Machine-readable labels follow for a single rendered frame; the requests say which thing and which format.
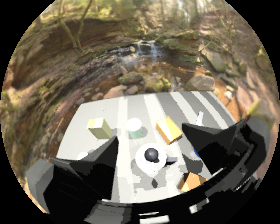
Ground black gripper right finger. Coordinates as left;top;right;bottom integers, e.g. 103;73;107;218
181;118;246;174

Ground white flat bar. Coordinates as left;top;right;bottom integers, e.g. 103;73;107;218
196;111;204;126

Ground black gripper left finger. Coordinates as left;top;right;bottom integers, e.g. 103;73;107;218
50;136;120;201

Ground pale yellow box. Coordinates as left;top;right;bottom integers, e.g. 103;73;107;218
86;118;112;139

